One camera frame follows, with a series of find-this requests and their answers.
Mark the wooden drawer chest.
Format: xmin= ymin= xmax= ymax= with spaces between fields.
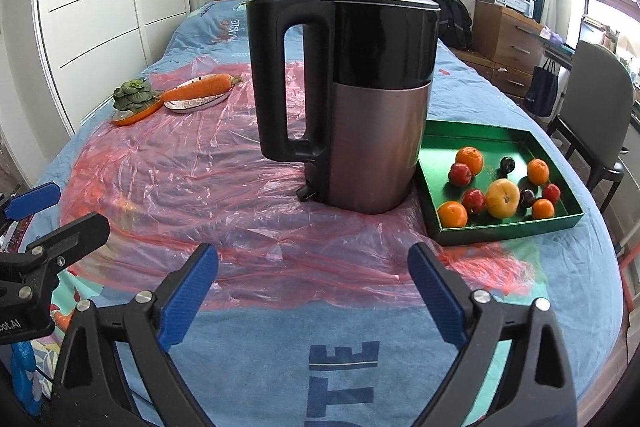
xmin=471 ymin=0 xmax=546 ymax=58

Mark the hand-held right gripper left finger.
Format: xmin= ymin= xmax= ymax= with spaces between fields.
xmin=50 ymin=243 xmax=220 ymax=427

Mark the orange mandarin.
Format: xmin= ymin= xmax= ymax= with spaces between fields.
xmin=455 ymin=146 xmax=485 ymax=175
xmin=437 ymin=201 xmax=469 ymax=229
xmin=531 ymin=198 xmax=556 ymax=221
xmin=527 ymin=158 xmax=550 ymax=186

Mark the green shallow tray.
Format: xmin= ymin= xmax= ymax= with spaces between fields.
xmin=416 ymin=119 xmax=586 ymax=247

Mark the orange carrot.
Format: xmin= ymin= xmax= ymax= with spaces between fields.
xmin=162 ymin=74 xmax=244 ymax=102

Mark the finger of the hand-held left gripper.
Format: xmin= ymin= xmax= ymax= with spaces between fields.
xmin=0 ymin=182 xmax=62 ymax=228
xmin=22 ymin=213 xmax=111 ymax=290

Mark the steel and black electric kettle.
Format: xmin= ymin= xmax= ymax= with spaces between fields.
xmin=246 ymin=0 xmax=442 ymax=215

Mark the teal top desk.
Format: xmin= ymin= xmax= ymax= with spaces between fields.
xmin=539 ymin=27 xmax=640 ymax=148

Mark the white wardrobe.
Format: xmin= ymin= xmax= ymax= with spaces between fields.
xmin=30 ymin=0 xmax=193 ymax=132

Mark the white patterned plate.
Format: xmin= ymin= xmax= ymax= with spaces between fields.
xmin=164 ymin=79 xmax=235 ymax=114

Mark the grey chair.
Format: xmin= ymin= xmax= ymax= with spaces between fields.
xmin=547 ymin=41 xmax=636 ymax=212

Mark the red transparent plastic sheet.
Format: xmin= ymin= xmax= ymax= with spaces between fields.
xmin=60 ymin=57 xmax=546 ymax=313

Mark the navy tote bag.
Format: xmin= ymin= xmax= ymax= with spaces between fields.
xmin=523 ymin=58 xmax=560 ymax=118

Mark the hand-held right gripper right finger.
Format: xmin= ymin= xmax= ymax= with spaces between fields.
xmin=407 ymin=242 xmax=578 ymax=427

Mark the pink framed standing mirror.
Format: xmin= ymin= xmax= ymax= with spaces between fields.
xmin=619 ymin=247 xmax=640 ymax=313

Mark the low wooden nightstand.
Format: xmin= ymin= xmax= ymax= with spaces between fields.
xmin=452 ymin=47 xmax=541 ymax=98

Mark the green bok choy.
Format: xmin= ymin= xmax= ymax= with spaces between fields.
xmin=112 ymin=77 xmax=165 ymax=114

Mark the black backpack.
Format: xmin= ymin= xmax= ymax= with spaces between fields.
xmin=432 ymin=0 xmax=473 ymax=52

